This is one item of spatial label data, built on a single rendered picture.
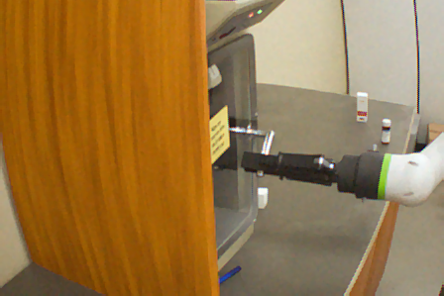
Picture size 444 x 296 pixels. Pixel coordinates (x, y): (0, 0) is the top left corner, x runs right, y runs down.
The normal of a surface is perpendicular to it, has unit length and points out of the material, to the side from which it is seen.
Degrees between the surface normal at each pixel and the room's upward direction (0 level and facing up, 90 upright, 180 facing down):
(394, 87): 90
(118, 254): 90
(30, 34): 90
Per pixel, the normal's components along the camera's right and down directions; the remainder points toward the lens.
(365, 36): -0.41, 0.34
